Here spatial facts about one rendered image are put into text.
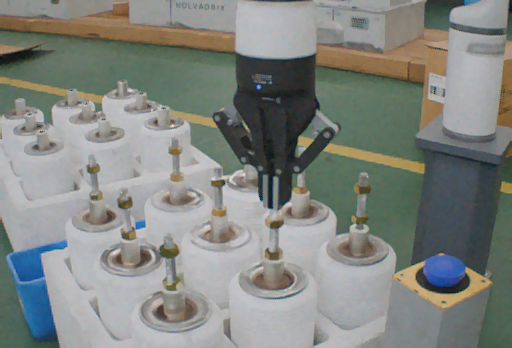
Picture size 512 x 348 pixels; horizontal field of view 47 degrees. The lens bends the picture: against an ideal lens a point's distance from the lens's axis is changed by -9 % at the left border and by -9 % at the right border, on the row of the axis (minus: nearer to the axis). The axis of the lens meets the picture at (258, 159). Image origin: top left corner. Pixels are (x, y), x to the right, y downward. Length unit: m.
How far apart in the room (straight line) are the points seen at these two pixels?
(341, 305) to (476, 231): 0.36
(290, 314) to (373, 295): 0.12
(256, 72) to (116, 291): 0.30
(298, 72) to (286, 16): 0.05
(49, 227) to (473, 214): 0.70
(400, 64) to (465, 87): 1.58
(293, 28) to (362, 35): 2.11
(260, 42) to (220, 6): 2.45
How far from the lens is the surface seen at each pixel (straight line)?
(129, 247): 0.71
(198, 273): 0.76
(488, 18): 0.94
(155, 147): 1.14
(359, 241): 0.73
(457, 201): 1.01
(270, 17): 0.55
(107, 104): 1.36
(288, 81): 0.56
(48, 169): 1.08
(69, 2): 3.79
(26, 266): 1.07
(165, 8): 3.22
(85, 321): 0.76
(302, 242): 0.80
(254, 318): 0.66
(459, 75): 0.97
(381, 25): 2.62
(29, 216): 1.07
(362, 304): 0.74
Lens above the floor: 0.62
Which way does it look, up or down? 22 degrees down
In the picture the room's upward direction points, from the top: straight up
